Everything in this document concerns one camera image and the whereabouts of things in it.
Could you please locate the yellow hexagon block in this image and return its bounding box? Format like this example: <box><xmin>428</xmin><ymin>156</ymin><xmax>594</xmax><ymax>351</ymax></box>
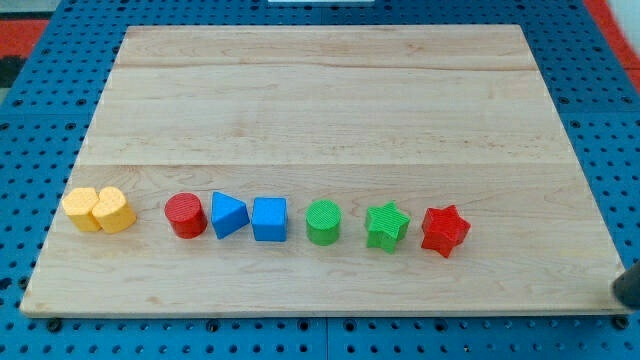
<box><xmin>62</xmin><ymin>187</ymin><xmax>101</xmax><ymax>232</ymax></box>

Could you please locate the yellow heart block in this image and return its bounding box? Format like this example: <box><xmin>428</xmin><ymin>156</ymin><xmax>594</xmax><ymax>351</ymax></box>
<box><xmin>92</xmin><ymin>186</ymin><xmax>137</xmax><ymax>234</ymax></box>

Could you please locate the wooden board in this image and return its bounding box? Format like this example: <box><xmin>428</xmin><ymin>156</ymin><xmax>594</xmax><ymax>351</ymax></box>
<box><xmin>21</xmin><ymin>25</ymin><xmax>623</xmax><ymax>318</ymax></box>

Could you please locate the green cylinder block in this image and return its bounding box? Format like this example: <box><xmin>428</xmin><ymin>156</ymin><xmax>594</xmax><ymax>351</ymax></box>
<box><xmin>305</xmin><ymin>199</ymin><xmax>342</xmax><ymax>246</ymax></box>

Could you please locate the blue cube block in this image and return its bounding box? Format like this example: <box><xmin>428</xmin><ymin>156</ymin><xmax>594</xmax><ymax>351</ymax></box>
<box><xmin>252</xmin><ymin>197</ymin><xmax>288</xmax><ymax>242</ymax></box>

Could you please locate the green star block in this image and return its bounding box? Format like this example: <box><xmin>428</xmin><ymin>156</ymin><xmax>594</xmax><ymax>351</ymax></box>
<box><xmin>365</xmin><ymin>201</ymin><xmax>410</xmax><ymax>254</ymax></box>

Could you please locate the blue triangle block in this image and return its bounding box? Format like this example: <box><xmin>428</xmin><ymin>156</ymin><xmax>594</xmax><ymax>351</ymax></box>
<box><xmin>211</xmin><ymin>192</ymin><xmax>250</xmax><ymax>239</ymax></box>

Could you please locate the red star block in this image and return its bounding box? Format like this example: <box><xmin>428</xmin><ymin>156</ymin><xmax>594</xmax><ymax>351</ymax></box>
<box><xmin>421</xmin><ymin>205</ymin><xmax>471</xmax><ymax>258</ymax></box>

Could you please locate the red cylinder block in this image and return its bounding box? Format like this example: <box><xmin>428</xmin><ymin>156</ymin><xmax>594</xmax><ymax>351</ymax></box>
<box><xmin>164</xmin><ymin>192</ymin><xmax>207</xmax><ymax>239</ymax></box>

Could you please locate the black robot pusher tip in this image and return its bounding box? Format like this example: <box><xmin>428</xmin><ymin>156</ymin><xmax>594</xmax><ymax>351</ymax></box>
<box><xmin>612</xmin><ymin>263</ymin><xmax>640</xmax><ymax>310</ymax></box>

